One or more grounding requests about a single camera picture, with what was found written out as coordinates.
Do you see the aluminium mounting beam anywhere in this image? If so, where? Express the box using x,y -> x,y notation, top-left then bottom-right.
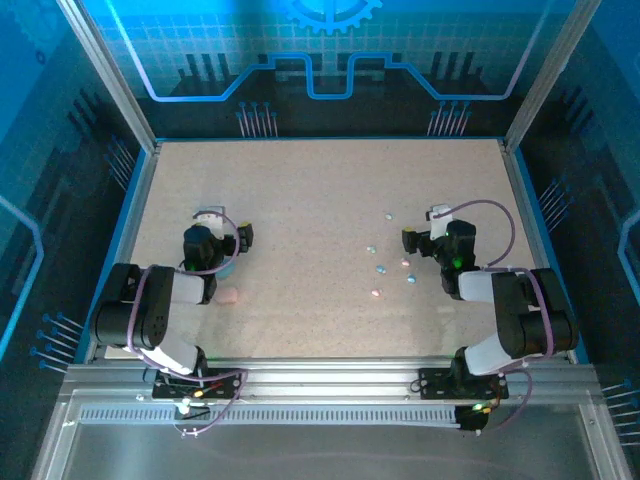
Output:
64,355 -> 601,399

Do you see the small LED connector module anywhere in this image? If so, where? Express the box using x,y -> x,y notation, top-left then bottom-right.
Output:
172,397 -> 212,422

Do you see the black controller box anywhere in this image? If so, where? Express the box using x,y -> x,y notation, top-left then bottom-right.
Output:
455,403 -> 490,435

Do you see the grey metal tray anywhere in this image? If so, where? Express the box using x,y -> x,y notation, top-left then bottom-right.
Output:
34,389 -> 634,480

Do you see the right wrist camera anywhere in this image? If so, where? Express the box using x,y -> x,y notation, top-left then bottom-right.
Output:
425,203 -> 451,240

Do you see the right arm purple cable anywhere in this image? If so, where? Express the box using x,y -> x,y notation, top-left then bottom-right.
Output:
433,198 -> 557,434

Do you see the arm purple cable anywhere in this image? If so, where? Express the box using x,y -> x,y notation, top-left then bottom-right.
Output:
127,212 -> 250,437
433,198 -> 557,434

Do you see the aluminium side rail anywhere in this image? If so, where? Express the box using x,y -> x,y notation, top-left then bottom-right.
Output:
82,142 -> 161,364
498,139 -> 581,364

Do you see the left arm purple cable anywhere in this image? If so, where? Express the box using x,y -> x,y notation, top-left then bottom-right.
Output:
127,212 -> 250,437

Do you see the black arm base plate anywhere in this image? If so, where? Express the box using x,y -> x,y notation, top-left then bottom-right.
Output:
418,367 -> 510,401
151,367 -> 247,401

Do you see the slotted grey cable duct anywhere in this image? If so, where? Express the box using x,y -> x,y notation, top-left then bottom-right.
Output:
78,407 -> 464,427

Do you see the aluminium frame post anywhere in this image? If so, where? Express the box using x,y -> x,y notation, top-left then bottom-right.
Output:
502,0 -> 604,154
55,0 -> 160,154

